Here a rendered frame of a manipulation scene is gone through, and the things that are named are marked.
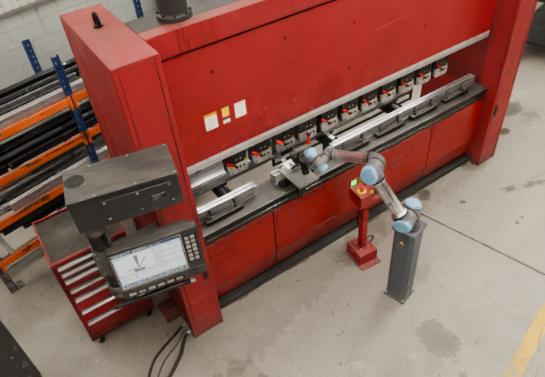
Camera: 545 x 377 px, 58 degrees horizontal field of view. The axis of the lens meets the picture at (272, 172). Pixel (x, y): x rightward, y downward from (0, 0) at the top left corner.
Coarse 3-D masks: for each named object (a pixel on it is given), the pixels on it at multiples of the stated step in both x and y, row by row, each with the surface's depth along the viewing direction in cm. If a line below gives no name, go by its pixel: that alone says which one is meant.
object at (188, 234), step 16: (176, 224) 252; (192, 224) 247; (128, 240) 245; (144, 240) 241; (160, 240) 242; (192, 240) 250; (112, 256) 237; (192, 256) 258; (176, 272) 260; (192, 272) 265; (144, 288) 258
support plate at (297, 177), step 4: (284, 168) 368; (284, 172) 364; (288, 172) 364; (296, 172) 363; (300, 172) 363; (288, 176) 360; (292, 176) 360; (296, 176) 360; (300, 176) 360; (304, 176) 359; (308, 176) 359; (312, 176) 359; (316, 176) 358; (292, 180) 357; (296, 180) 356; (300, 180) 356; (304, 180) 356; (308, 180) 356; (312, 180) 355; (316, 180) 356; (296, 184) 353; (300, 184) 353; (304, 184) 353; (308, 184) 353; (300, 188) 350
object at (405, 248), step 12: (396, 240) 352; (408, 240) 343; (420, 240) 352; (396, 252) 359; (408, 252) 351; (396, 264) 367; (408, 264) 359; (396, 276) 375; (408, 276) 369; (396, 288) 383; (408, 288) 380; (396, 300) 390
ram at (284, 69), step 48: (336, 0) 312; (384, 0) 335; (432, 0) 364; (480, 0) 397; (240, 48) 288; (288, 48) 309; (336, 48) 333; (384, 48) 361; (432, 48) 394; (192, 96) 287; (240, 96) 307; (288, 96) 331; (336, 96) 358; (192, 144) 305
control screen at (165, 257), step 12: (168, 240) 245; (132, 252) 240; (144, 252) 243; (156, 252) 246; (168, 252) 250; (180, 252) 253; (120, 264) 242; (132, 264) 245; (144, 264) 248; (156, 264) 251; (168, 264) 255; (180, 264) 258; (120, 276) 247; (132, 276) 250; (144, 276) 254; (156, 276) 257
